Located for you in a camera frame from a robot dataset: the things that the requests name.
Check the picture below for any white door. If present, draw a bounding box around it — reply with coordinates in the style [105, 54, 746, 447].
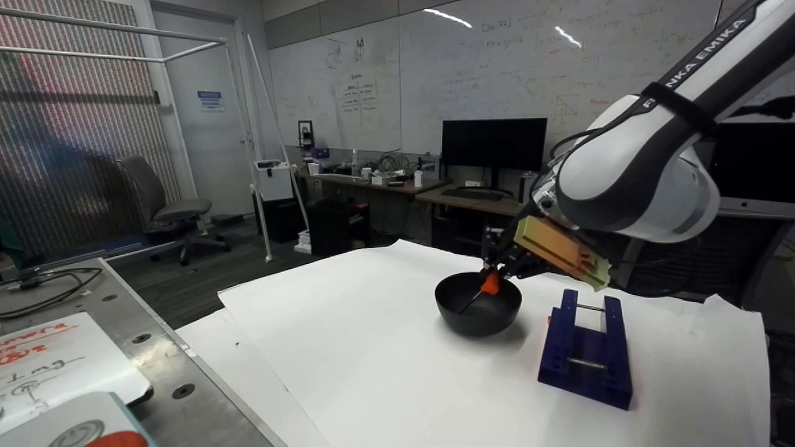
[156, 4, 258, 224]

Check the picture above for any wooden desk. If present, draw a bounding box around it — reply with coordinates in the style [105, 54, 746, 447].
[296, 169, 531, 220]

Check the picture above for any small white cabinet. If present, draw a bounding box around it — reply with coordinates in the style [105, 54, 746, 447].
[254, 158, 298, 204]

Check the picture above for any black computer monitor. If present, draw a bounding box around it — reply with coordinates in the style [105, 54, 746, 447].
[440, 117, 548, 194]

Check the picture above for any black box under desk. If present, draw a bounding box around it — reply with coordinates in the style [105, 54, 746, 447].
[305, 196, 373, 261]

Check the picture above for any paper with red writing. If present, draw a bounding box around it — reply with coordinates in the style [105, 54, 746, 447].
[0, 311, 155, 435]

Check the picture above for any black wall device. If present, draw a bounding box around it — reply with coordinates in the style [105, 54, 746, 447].
[296, 117, 315, 153]

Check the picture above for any white paper sheet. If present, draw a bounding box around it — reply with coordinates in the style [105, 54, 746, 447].
[173, 237, 776, 447]

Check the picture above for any white pipe frame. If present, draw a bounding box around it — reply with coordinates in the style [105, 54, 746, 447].
[0, 4, 315, 265]

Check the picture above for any white round disc object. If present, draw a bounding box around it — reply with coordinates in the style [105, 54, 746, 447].
[0, 390, 156, 447]

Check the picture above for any metal table frame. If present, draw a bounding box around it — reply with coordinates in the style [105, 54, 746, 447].
[0, 256, 289, 447]

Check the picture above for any orange handled screwdriver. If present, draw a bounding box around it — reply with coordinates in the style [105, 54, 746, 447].
[455, 271, 504, 318]

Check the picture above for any black keyboard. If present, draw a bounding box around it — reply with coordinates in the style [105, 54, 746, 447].
[440, 184, 514, 204]

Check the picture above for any gray office chair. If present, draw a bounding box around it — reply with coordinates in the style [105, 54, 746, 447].
[115, 153, 237, 268]

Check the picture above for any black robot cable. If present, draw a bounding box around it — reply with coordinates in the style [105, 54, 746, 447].
[545, 122, 604, 164]

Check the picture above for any black bowl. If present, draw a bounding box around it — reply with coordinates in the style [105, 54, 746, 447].
[432, 271, 527, 340]

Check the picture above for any blue plastic rack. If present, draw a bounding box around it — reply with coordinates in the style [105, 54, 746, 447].
[535, 285, 635, 412]

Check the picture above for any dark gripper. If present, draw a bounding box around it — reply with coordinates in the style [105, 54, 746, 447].
[480, 210, 616, 293]

